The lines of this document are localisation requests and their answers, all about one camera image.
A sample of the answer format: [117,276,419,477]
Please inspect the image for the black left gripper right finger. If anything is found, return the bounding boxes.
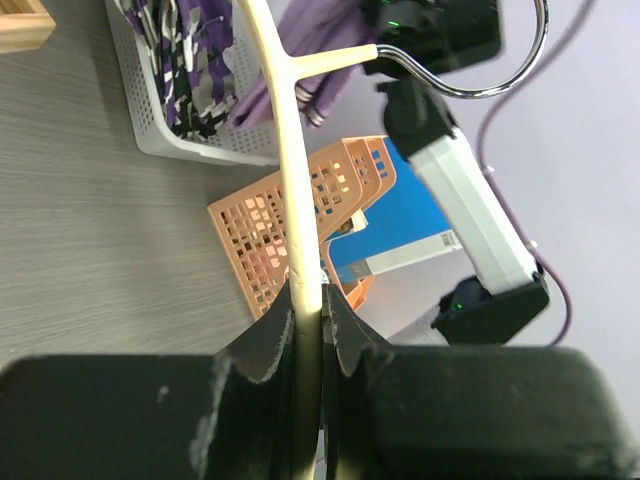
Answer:
[321,285,639,479]

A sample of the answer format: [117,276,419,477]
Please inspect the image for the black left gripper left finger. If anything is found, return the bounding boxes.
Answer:
[1,287,295,479]

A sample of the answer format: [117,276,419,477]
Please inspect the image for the cream white hanger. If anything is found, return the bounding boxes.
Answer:
[239,1,549,479]

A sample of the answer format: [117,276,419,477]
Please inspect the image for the purple camouflage trousers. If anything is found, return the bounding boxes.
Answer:
[115,0,237,140]

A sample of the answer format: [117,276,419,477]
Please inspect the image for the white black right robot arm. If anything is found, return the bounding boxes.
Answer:
[361,1,549,345]

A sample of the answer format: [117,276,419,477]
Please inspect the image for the blue folder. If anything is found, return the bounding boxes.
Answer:
[328,138,462,284]

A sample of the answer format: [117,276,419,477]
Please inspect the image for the pink desk organizer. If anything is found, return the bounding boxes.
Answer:
[208,135,397,319]

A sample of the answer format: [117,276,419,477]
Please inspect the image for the white plastic basket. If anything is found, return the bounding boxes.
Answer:
[105,1,278,166]

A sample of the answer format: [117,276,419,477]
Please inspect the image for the wooden clothes rack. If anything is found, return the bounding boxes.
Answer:
[0,0,56,54]

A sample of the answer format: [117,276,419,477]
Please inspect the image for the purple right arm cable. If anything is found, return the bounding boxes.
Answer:
[474,0,599,346]

